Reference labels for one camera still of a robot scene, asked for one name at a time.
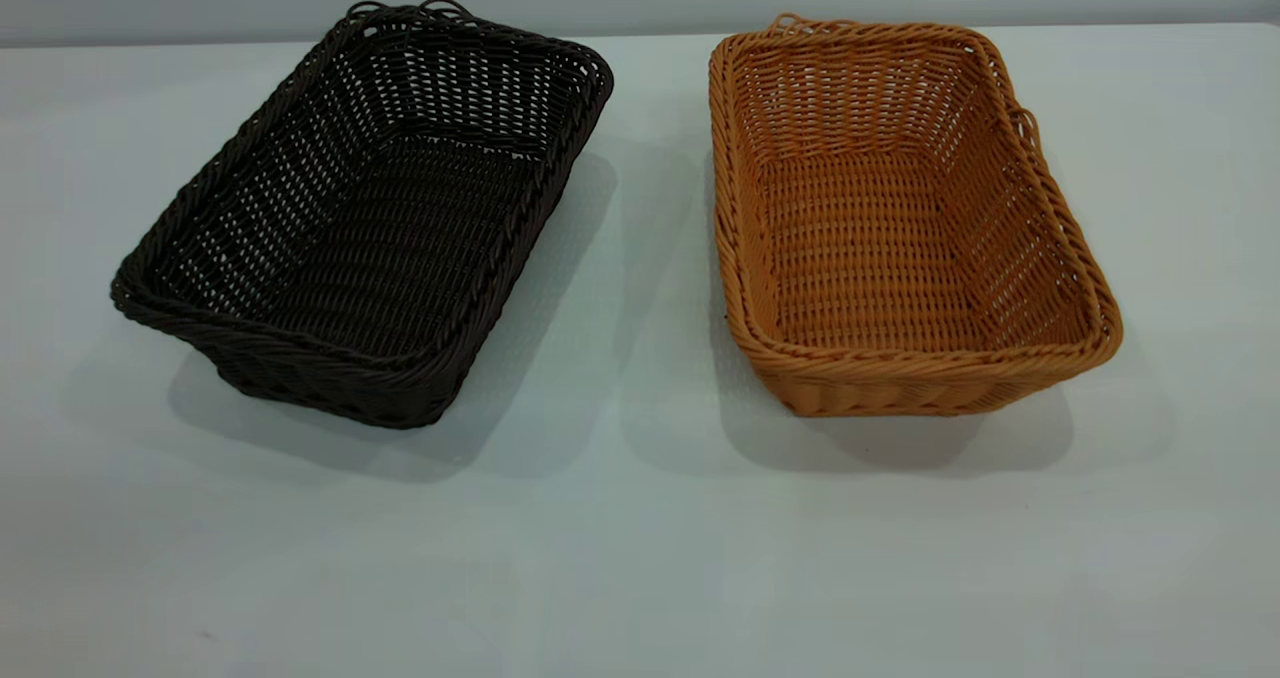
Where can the orange wicker basket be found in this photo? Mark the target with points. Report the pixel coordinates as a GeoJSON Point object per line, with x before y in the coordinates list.
{"type": "Point", "coordinates": [860, 258]}

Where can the black wicker basket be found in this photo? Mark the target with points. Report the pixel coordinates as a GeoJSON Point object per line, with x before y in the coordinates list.
{"type": "Point", "coordinates": [300, 353]}

